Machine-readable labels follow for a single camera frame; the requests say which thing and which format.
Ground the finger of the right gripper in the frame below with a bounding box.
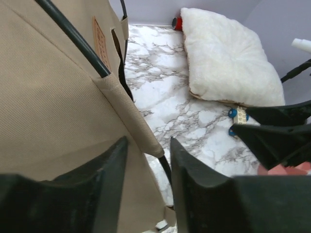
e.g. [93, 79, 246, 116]
[245, 100, 311, 126]
[231, 124, 311, 170]

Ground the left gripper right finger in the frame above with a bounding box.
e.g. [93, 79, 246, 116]
[170, 138, 311, 233]

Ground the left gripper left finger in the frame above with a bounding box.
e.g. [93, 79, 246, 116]
[0, 137, 128, 233]

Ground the white fluffy pillow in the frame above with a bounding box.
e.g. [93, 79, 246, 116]
[181, 8, 285, 106]

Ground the tan pet tent fabric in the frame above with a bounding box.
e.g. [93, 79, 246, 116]
[0, 0, 176, 233]

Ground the pink cat-ear pet bowl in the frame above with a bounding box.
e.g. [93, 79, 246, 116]
[257, 162, 311, 176]

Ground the wooden toy car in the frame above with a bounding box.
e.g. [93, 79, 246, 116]
[228, 106, 249, 124]

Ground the red glitter toy microphone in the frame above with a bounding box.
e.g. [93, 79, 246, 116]
[172, 17, 183, 31]

